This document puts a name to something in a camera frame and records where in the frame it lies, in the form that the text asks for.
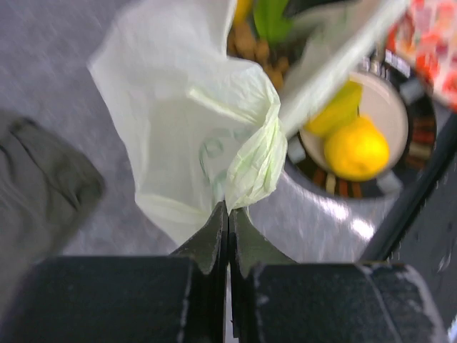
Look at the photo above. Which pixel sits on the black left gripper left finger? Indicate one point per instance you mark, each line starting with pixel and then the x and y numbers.
pixel 175 298

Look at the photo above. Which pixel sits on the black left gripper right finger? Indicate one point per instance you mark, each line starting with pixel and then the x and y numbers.
pixel 275 299

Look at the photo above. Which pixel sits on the pale green plastic bag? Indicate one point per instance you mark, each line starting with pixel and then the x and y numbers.
pixel 202 127

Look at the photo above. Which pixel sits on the yellow fake pear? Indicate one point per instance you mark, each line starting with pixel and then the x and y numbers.
pixel 357 151

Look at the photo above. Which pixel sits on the yellow fake starfruit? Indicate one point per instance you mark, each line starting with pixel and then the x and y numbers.
pixel 342 109

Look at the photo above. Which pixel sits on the brown fake walnuts cluster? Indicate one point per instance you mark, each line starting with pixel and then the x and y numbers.
pixel 241 43

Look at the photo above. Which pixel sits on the green fake leaf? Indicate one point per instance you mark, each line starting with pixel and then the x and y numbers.
pixel 270 22

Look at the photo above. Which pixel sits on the dark olive cloth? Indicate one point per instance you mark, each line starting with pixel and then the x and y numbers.
pixel 48 189

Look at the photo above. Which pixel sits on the cream plate with dark rim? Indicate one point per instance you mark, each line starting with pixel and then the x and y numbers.
pixel 394 99

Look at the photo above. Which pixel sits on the orange floral cloth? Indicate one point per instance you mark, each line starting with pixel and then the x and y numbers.
pixel 425 37

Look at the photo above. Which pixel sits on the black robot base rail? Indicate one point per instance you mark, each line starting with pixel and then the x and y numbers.
pixel 420 229

